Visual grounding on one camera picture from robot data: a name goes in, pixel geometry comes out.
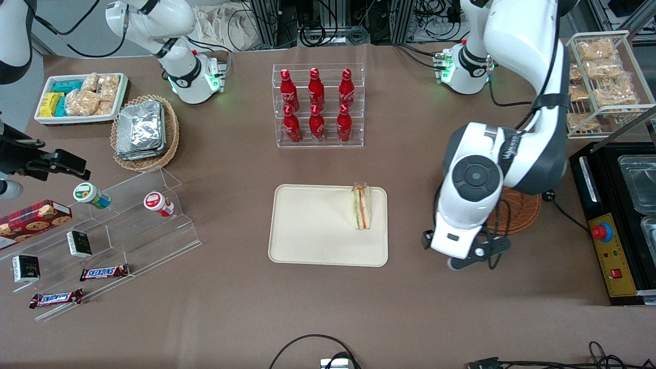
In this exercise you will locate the clear acrylic stepped shelf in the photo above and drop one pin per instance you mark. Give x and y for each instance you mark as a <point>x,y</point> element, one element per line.
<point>148,241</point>

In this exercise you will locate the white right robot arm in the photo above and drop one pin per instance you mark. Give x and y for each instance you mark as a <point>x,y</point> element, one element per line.
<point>154,20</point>

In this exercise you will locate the brown wicker basket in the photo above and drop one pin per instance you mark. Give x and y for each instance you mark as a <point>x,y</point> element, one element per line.
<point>523,212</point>

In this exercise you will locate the brown snickers bar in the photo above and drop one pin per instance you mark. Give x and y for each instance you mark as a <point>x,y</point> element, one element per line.
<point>104,272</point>
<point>55,298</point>

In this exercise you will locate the small silver device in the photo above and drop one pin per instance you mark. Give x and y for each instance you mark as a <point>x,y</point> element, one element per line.
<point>335,364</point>

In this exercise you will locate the green lid yogurt cup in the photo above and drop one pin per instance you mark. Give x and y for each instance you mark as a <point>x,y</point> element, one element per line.
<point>88,194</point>

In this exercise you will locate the red tartan cookie box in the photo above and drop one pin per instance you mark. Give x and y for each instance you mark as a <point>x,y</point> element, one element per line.
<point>31,220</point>

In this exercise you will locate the beige plastic tray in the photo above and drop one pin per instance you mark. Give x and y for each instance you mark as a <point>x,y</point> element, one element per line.
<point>312,225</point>

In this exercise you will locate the bagged fried snack packet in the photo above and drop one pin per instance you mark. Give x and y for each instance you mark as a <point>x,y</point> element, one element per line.
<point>615,93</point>
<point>596,49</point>
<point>578,93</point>
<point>603,69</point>
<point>583,122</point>
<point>575,73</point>

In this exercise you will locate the long teal snack packet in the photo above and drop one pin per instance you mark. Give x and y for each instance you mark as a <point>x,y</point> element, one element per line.
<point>67,86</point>

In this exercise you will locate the red emergency stop button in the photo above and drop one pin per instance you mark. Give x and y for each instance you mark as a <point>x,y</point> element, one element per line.
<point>601,232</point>

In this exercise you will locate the crumpled translucent bag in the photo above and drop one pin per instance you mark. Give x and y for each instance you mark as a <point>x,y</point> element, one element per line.
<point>220,28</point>

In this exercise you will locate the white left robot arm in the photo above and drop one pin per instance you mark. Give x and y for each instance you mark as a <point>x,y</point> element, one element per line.
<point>517,41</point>

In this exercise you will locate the small teal snack packet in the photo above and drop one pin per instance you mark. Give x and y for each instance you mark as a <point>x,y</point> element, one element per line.
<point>61,106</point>

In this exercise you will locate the aluminium frame post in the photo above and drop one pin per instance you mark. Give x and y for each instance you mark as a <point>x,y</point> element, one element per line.
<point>264,23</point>
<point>402,20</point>

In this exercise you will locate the yellow snack packet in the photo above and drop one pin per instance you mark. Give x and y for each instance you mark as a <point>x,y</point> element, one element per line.
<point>50,104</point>

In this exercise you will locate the stack of foil containers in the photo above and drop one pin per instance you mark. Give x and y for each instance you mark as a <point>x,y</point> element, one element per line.
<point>139,129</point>

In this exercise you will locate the black sealing machine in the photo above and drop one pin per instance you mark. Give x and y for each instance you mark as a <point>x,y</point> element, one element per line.
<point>605,184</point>

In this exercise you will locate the clear rice cracker packet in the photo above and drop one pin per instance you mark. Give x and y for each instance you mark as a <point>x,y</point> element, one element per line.
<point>82,103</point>
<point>109,87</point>
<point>104,108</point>
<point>90,82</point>

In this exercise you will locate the clear acrylic bottle rack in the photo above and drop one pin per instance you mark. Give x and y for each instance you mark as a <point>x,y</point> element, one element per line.
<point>330,144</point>

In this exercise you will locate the triangle sandwich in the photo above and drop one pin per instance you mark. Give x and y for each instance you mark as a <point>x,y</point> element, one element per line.
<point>361,207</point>

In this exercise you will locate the white snack tray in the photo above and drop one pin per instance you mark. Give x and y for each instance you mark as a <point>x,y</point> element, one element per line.
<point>77,119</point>

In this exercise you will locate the clear plastic container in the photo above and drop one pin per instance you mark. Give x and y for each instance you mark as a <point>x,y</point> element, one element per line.
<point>650,233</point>
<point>640,182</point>

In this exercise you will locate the grey metal bar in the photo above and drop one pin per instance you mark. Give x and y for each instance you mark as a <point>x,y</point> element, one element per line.
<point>625,128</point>

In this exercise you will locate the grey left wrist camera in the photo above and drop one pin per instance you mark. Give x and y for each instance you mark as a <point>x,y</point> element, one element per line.
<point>479,254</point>

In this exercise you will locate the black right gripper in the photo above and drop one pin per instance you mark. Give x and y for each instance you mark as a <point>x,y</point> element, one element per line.
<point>15,155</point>

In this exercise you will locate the red lid yogurt cup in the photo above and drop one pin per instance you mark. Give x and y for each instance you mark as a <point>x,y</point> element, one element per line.
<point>156,202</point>

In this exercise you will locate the red cola bottle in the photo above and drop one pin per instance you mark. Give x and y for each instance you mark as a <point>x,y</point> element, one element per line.
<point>316,89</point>
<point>292,128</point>
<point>317,127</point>
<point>347,88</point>
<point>344,126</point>
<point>288,91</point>

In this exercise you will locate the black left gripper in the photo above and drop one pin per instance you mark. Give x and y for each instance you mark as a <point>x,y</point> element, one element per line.
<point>426,243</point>

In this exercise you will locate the light wicker basket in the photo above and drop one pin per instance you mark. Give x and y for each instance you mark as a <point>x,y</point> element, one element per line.
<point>171,133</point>

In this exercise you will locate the small black box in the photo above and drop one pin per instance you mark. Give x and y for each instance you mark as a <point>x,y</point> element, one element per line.
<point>79,244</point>
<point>25,268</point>

